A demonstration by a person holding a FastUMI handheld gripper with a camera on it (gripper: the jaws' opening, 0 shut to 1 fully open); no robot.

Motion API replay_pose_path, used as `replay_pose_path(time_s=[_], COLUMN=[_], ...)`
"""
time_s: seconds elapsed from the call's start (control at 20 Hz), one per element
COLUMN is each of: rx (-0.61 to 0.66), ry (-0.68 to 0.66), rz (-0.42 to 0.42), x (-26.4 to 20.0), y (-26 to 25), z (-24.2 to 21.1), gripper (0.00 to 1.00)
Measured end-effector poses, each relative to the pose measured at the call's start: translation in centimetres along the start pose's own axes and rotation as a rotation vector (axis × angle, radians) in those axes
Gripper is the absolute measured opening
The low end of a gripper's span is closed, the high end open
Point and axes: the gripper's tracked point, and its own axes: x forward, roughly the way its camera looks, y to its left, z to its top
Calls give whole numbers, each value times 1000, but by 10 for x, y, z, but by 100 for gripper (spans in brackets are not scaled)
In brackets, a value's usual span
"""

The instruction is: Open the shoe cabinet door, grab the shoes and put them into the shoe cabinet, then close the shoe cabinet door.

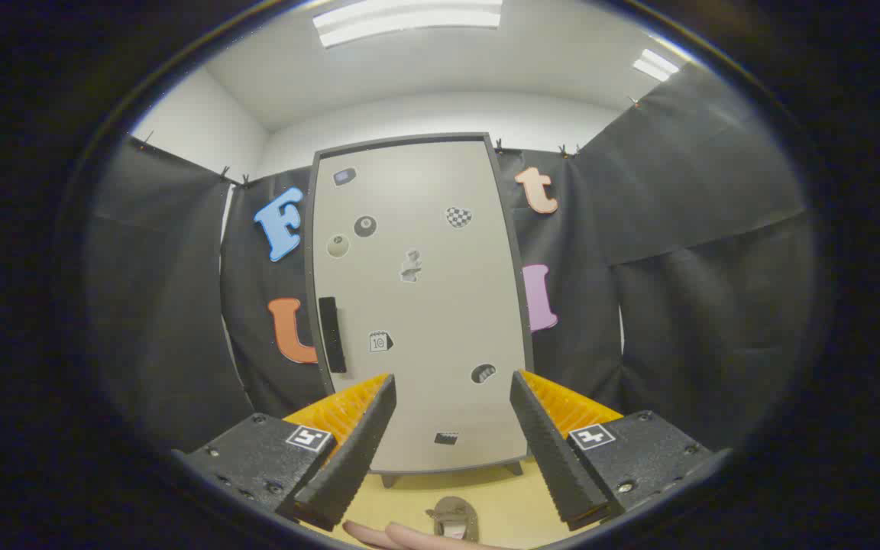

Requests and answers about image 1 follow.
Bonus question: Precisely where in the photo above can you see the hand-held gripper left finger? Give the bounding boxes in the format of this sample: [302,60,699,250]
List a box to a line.
[173,373,397,532]

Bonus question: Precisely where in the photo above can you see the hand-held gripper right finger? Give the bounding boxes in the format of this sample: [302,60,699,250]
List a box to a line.
[510,370,733,532]

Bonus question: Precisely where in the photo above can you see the grey shoe cabinet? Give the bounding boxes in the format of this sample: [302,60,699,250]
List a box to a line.
[304,133,536,488]

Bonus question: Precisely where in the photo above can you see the brown fuzzy shoe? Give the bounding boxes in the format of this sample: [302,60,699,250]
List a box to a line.
[425,497,480,543]

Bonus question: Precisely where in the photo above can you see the light grey shoe cabinet door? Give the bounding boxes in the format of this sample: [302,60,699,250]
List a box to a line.
[312,139,529,474]

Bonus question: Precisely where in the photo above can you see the black backdrop cloth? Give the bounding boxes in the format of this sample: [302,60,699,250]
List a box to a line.
[89,65,815,459]

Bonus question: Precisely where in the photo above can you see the small ceiling light panel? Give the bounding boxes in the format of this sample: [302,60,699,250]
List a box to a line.
[632,48,681,83]

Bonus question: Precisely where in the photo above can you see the long ceiling light panel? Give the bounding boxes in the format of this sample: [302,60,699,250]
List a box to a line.
[312,0,503,48]

